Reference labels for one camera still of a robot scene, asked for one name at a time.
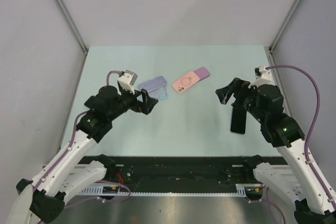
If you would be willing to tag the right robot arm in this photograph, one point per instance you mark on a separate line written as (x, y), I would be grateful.
(311, 195)

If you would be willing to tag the left aluminium frame post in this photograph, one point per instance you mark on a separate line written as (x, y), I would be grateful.
(71, 25)

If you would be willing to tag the black smartphone teal frame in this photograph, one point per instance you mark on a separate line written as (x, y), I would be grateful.
(238, 120)

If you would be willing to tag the lavender phone case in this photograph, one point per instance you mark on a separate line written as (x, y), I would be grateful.
(153, 84)

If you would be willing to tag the pink phone case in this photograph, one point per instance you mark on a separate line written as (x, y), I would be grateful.
(185, 82)

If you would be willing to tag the purple phone case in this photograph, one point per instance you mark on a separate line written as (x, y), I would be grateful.
(202, 73)

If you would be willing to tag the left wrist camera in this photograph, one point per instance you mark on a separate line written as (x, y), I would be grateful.
(126, 81)

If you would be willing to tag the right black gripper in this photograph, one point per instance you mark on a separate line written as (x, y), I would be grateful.
(239, 87)

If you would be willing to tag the slotted cable duct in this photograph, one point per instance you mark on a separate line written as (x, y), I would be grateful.
(107, 190)

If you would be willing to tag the right aluminium frame post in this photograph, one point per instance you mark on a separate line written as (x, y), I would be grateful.
(289, 16)

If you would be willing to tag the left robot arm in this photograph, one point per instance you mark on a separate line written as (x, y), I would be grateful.
(48, 192)

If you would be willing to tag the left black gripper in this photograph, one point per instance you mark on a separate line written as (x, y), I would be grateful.
(148, 102)

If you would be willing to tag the light blue phone case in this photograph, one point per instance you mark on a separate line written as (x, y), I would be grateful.
(159, 93)

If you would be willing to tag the aluminium frame post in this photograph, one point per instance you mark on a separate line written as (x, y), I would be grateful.
(289, 16)
(71, 25)

